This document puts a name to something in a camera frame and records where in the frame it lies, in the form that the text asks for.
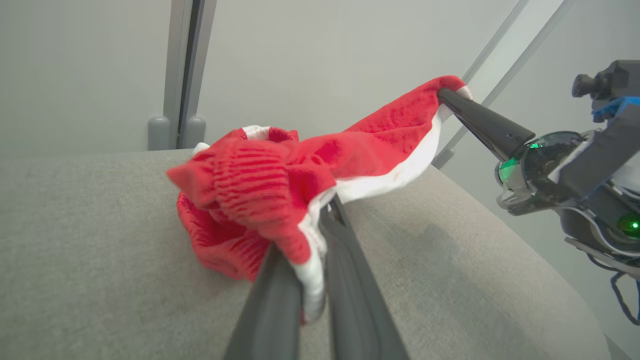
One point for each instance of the blue right camera bracket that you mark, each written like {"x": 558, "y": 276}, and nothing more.
{"x": 612, "y": 107}

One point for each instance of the grey partition end post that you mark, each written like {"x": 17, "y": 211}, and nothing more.
{"x": 487, "y": 60}

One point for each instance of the red shorts with white trim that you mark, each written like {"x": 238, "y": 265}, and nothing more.
{"x": 260, "y": 185}

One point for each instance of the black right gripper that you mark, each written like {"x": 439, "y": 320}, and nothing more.
{"x": 535, "y": 175}

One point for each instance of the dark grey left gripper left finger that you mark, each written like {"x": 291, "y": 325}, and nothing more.
{"x": 270, "y": 320}

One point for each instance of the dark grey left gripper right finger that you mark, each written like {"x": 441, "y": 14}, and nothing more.
{"x": 355, "y": 310}

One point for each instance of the grey frame rail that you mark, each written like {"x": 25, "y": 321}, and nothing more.
{"x": 535, "y": 50}

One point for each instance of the grey partition post with feet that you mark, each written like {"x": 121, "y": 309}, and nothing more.
{"x": 175, "y": 75}

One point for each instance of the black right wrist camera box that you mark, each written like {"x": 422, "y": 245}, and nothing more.
{"x": 617, "y": 77}

